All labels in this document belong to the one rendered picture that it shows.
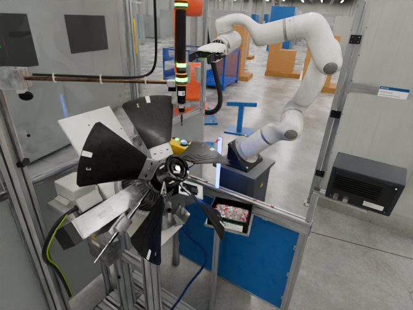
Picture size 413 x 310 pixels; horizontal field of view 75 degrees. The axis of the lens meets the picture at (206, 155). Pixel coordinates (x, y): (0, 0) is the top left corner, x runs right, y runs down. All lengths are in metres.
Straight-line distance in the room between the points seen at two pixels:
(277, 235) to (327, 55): 0.96
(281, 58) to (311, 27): 8.97
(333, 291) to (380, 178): 1.33
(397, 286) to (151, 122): 2.22
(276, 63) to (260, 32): 8.97
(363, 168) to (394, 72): 1.48
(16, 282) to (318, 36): 1.90
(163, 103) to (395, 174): 0.99
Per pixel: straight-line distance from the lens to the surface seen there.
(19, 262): 1.82
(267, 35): 1.27
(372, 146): 2.80
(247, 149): 1.66
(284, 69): 10.24
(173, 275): 2.27
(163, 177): 1.07
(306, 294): 2.32
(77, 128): 1.28
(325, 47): 1.26
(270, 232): 1.63
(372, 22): 2.63
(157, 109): 1.20
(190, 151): 1.30
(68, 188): 1.54
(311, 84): 1.38
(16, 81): 1.21
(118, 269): 1.73
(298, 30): 1.26
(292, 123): 1.45
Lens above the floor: 1.76
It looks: 27 degrees down
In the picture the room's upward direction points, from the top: 2 degrees clockwise
